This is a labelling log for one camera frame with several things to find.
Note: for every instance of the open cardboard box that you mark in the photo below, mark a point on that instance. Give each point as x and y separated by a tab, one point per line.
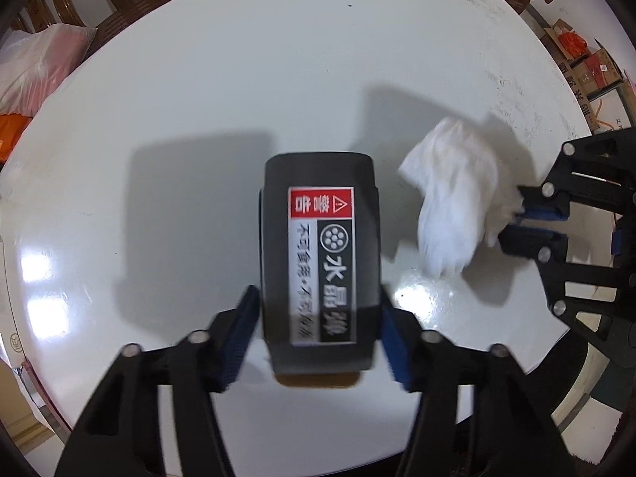
566	39

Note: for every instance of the printed cardboard box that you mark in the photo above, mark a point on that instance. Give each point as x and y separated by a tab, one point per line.
591	104

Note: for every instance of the orange bag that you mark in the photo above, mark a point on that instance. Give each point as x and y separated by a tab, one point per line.
11	134

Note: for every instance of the pink plastic bag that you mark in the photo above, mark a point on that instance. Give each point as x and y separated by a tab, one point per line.
39	64

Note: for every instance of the white tissue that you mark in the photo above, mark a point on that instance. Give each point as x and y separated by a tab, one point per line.
457	194

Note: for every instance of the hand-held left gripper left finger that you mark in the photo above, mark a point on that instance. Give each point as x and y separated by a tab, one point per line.
241	338

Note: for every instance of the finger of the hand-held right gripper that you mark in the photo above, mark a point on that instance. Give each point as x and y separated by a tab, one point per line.
531	238
541	212

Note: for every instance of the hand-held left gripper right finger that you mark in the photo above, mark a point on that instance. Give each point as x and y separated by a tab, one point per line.
396	345

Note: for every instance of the cardboard box red label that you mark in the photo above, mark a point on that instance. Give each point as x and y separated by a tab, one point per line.
598	70

